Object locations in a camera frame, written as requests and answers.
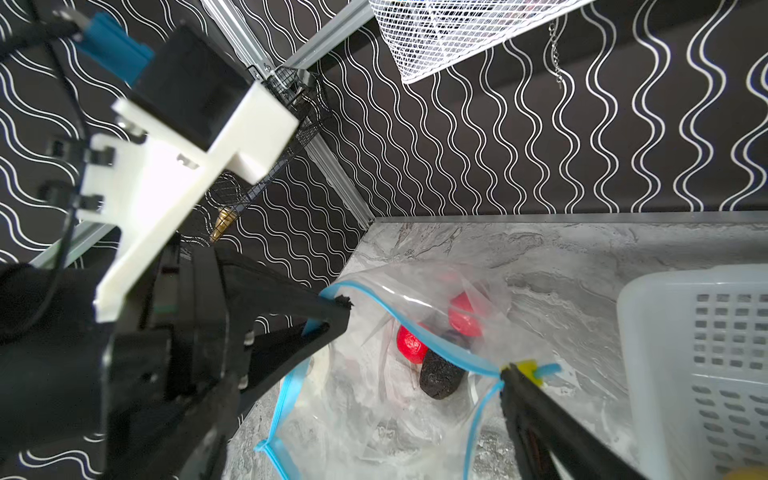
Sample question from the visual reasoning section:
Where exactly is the clear zip top bag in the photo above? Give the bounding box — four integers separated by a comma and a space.
254, 260, 562, 480

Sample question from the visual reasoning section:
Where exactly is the clear wall basket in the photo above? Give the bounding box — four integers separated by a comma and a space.
369, 0, 590, 85

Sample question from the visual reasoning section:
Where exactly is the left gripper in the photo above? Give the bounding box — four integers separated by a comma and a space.
102, 237, 351, 479

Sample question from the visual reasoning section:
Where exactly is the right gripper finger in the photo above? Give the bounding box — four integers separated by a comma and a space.
500, 364, 643, 479

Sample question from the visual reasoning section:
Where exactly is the white plastic basket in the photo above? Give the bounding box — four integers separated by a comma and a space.
617, 264, 767, 479

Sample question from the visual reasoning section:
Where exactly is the dark red beet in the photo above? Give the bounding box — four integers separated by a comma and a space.
396, 326, 429, 365

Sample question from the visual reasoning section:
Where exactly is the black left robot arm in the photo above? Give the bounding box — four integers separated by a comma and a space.
1, 241, 351, 479

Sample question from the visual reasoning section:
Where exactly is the red apple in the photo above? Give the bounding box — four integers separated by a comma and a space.
448, 292, 488, 338

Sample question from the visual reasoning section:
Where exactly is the black wire wall basket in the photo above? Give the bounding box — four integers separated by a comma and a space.
204, 67, 329, 243

